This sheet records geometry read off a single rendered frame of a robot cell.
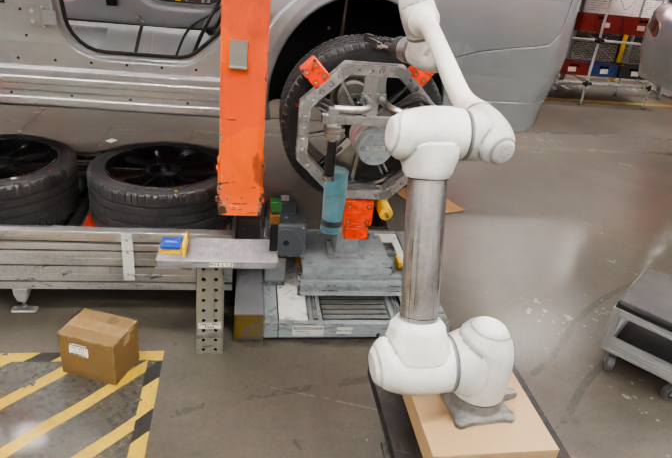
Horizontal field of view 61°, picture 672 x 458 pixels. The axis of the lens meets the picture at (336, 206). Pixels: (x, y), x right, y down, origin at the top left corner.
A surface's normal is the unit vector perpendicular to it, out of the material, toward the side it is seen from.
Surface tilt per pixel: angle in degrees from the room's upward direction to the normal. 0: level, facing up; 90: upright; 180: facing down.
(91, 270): 90
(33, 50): 92
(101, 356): 90
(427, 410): 1
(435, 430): 1
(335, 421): 0
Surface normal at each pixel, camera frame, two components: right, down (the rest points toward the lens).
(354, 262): 0.10, -0.90
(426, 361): 0.22, 0.12
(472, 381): 0.13, 0.44
